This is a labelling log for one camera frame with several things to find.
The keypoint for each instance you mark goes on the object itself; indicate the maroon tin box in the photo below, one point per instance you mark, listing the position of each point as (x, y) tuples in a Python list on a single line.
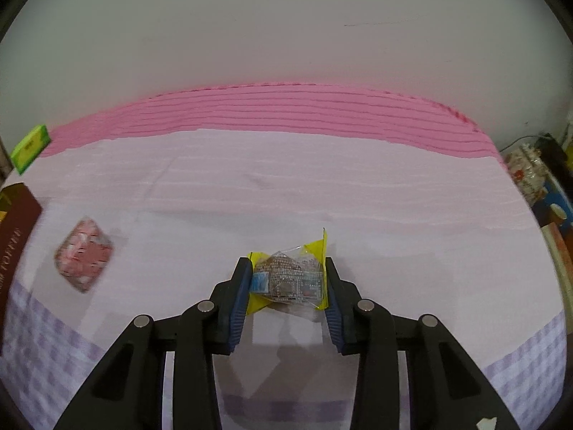
[(18, 228)]

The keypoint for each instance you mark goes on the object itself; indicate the floral box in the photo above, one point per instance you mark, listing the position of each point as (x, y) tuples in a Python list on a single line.
[(528, 174)]

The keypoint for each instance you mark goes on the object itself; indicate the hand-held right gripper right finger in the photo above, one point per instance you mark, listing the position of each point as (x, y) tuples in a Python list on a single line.
[(335, 318)]

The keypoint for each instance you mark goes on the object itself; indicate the blue box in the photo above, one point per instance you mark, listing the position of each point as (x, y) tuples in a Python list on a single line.
[(553, 201)]

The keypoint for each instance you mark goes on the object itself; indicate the green tissue pack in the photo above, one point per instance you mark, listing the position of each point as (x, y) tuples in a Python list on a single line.
[(29, 148)]

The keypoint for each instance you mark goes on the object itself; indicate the pink round snack packet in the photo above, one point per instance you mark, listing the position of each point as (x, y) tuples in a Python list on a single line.
[(83, 255)]

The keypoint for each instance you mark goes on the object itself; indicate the yellow-edged clear snack packet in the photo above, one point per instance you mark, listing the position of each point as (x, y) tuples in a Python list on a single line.
[(286, 277)]

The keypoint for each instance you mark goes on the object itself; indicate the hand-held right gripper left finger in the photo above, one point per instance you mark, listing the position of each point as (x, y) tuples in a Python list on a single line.
[(237, 313)]

